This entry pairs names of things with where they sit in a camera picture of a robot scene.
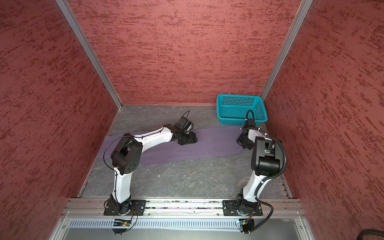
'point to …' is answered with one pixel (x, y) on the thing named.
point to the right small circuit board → (247, 226)
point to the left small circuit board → (121, 222)
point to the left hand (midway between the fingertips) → (193, 143)
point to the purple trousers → (219, 142)
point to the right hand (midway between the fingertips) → (241, 146)
